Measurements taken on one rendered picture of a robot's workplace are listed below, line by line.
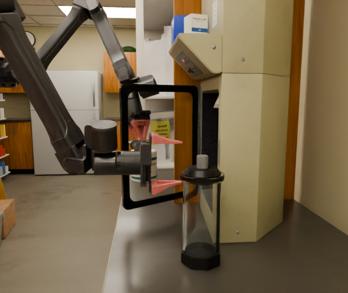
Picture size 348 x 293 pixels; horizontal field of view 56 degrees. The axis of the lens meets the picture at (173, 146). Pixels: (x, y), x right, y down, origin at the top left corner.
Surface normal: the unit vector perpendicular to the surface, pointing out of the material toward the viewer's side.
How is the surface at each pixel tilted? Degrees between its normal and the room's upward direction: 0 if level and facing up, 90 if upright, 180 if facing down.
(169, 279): 0
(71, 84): 90
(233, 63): 90
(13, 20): 70
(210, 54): 90
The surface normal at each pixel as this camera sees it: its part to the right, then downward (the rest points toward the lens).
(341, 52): -1.00, 0.01
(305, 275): 0.00, -0.99
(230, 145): 0.10, 0.15
